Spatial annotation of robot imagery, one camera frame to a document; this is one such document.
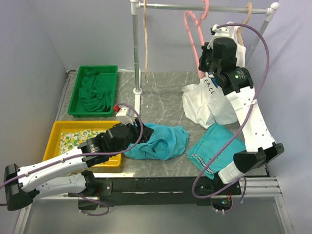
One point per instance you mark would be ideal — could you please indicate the dark green cloth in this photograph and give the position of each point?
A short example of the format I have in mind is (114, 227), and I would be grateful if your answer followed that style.
(96, 91)

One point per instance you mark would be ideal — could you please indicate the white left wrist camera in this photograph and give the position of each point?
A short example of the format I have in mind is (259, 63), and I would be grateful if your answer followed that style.
(124, 114)

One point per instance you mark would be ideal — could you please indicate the wooden hanger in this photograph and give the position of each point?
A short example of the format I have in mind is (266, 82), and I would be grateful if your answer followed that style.
(249, 7)
(145, 37)

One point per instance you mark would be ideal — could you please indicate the right wooden hanger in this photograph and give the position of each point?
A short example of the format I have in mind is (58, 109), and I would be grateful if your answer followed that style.
(249, 7)

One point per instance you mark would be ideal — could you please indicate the metal clothes rack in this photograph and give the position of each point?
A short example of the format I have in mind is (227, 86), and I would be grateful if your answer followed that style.
(205, 8)

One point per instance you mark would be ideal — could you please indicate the lemon print cloth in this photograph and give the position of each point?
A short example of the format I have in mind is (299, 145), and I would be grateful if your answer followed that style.
(68, 140)

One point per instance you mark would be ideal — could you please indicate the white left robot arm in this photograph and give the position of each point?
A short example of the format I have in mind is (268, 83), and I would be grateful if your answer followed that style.
(68, 173)

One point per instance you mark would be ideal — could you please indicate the light blue t shirt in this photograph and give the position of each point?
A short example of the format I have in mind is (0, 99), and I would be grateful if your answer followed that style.
(166, 142)

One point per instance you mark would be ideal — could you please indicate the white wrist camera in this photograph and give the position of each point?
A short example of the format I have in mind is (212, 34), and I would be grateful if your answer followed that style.
(124, 114)
(222, 32)

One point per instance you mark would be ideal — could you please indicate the white daisy print t shirt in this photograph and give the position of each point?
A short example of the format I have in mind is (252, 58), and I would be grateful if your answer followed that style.
(205, 103)

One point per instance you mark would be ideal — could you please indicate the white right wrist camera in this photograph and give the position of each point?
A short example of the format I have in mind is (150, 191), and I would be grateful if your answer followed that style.
(222, 32)

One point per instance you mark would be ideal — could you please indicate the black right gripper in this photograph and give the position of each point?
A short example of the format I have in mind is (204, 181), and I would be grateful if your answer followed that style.
(206, 50)

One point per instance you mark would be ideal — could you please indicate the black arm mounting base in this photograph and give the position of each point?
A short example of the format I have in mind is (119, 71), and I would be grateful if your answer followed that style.
(103, 193)

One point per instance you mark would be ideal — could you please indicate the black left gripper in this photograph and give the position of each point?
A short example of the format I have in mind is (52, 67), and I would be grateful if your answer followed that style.
(137, 130)

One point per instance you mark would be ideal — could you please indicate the teal folded shorts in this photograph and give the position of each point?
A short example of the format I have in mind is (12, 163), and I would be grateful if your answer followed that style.
(211, 142)

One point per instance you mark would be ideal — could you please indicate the yellow plastic tray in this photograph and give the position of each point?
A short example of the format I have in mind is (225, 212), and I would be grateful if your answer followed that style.
(52, 148)

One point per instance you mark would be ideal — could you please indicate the green plastic tray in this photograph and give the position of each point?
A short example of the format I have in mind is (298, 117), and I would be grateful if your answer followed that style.
(75, 108)

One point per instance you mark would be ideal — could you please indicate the left wooden hanger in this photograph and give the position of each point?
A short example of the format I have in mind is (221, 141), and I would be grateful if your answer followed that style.
(145, 37)

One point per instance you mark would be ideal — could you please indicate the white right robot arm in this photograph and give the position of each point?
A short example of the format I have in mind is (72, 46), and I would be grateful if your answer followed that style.
(238, 87)

